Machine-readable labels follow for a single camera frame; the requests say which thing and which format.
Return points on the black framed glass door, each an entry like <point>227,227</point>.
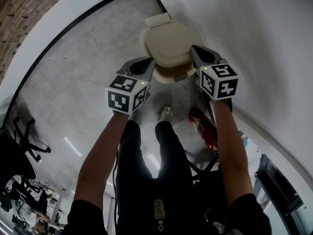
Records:
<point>278,185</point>

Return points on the small teal bottle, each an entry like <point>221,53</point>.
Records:
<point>245,141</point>

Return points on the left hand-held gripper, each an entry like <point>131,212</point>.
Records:
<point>119,99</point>

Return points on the person's left forearm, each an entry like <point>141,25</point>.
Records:
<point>102,155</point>

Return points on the red fire extinguisher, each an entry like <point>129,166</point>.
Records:
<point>205,131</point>

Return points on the beige pedal trash bin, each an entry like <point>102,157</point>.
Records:
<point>168,45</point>

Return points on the person's silver sneaker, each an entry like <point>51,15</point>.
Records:
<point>165,114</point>
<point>130,118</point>

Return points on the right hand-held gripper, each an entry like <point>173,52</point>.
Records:
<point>220,82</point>

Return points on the black swivel office chair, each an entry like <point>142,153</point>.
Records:
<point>14,155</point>

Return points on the black padded seat chair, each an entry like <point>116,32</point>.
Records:
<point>203,168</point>

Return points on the person's black trousers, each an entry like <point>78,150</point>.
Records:
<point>141,180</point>

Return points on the person's left silver sneaker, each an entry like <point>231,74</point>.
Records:
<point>130,118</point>

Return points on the person's black shirt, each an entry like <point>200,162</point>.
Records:
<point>83,219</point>

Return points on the person's right forearm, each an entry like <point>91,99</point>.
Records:
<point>232,155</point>

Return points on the person's right silver sneaker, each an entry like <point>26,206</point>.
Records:
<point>165,114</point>

